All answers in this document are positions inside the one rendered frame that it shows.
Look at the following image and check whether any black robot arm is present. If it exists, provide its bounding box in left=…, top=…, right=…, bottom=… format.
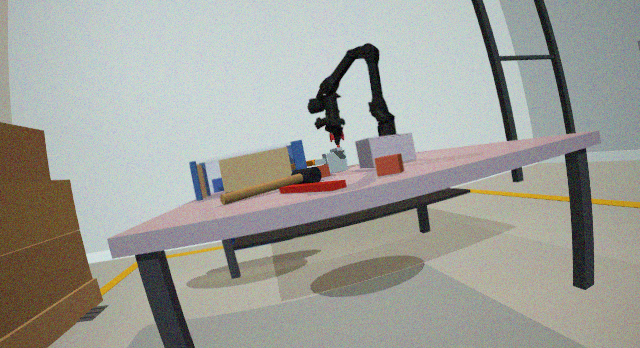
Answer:
left=307, top=43, right=397, bottom=137

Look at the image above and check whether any wooden-handled mallet with black head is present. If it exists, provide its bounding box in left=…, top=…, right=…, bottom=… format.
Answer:
left=220, top=167, right=322, bottom=205

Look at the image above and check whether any red flat bar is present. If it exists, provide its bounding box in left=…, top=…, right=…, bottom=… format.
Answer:
left=279, top=180, right=347, bottom=194

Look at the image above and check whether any reddish-brown box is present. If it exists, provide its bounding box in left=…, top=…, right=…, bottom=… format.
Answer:
left=316, top=164, right=331, bottom=178
left=374, top=153, right=404, bottom=176

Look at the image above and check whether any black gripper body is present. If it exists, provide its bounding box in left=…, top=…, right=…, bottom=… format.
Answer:
left=325, top=108, right=346, bottom=131

